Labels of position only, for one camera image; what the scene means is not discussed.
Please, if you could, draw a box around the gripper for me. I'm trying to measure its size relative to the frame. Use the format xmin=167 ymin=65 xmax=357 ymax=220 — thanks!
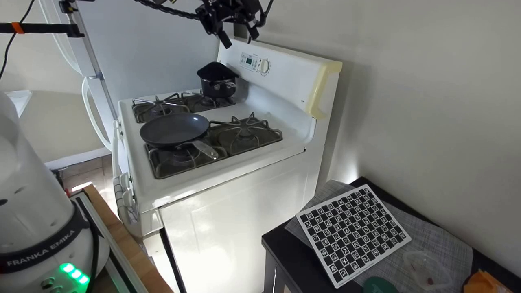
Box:
xmin=197 ymin=0 xmax=266 ymax=49

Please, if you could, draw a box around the stove burner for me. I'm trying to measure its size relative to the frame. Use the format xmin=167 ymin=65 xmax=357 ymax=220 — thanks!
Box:
xmin=179 ymin=91 xmax=237 ymax=112
xmin=146 ymin=140 xmax=229 ymax=180
xmin=208 ymin=112 xmax=284 ymax=157
xmin=132 ymin=95 xmax=191 ymax=124

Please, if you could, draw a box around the white gas stove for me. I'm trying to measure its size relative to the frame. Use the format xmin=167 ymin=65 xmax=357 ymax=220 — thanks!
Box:
xmin=111 ymin=38 xmax=343 ymax=293

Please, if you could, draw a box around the black pot with lid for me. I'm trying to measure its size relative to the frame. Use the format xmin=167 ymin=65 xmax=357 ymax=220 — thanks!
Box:
xmin=196 ymin=61 xmax=240 ymax=100

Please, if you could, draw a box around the white refrigerator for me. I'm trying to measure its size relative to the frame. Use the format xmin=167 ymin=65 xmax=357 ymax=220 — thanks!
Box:
xmin=38 ymin=0 xmax=223 ymax=153

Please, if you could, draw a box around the dark grey frying pan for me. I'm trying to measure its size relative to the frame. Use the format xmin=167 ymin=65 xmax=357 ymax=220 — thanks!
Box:
xmin=139 ymin=112 xmax=219 ymax=160

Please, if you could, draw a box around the black side table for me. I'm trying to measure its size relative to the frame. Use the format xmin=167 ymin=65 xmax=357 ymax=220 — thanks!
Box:
xmin=261 ymin=176 xmax=521 ymax=293

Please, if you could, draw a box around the black and white calibration board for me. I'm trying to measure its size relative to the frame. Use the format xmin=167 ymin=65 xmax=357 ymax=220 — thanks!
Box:
xmin=296 ymin=184 xmax=412 ymax=289

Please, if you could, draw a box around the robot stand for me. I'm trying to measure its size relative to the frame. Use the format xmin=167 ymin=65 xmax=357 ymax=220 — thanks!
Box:
xmin=67 ymin=183 xmax=175 ymax=293

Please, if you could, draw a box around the grey woven placemat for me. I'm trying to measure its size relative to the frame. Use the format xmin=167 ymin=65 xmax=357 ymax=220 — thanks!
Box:
xmin=284 ymin=180 xmax=475 ymax=293

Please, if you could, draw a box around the green round lid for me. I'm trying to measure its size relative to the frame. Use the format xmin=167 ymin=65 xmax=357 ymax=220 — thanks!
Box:
xmin=363 ymin=276 xmax=400 ymax=293

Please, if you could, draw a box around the clear plastic container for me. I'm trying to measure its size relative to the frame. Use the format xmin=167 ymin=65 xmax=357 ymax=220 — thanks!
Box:
xmin=402 ymin=251 xmax=453 ymax=291

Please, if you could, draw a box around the orange bag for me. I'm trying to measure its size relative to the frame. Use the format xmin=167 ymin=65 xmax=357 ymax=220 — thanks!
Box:
xmin=463 ymin=269 xmax=514 ymax=293

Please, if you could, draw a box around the black cable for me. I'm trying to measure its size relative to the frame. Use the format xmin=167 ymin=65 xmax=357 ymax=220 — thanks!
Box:
xmin=0 ymin=0 xmax=36 ymax=80

